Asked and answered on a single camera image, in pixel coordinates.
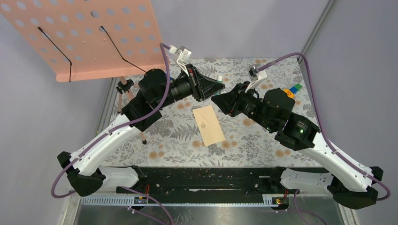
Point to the yellow blue green toy blocks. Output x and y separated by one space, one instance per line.
293 90

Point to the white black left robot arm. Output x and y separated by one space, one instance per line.
84 168

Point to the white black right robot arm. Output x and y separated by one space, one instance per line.
347 181

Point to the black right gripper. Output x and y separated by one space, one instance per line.
226 101

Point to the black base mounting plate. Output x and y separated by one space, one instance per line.
200 186

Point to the aluminium frame rail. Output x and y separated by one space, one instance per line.
109 208

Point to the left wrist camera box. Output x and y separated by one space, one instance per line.
181 56

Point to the pink tripod music stand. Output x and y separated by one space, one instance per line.
56 57

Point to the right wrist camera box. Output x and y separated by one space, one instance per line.
257 76

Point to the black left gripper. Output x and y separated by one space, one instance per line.
202 87

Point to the cream envelope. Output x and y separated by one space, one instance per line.
209 126

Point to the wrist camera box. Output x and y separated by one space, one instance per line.
181 56
257 76

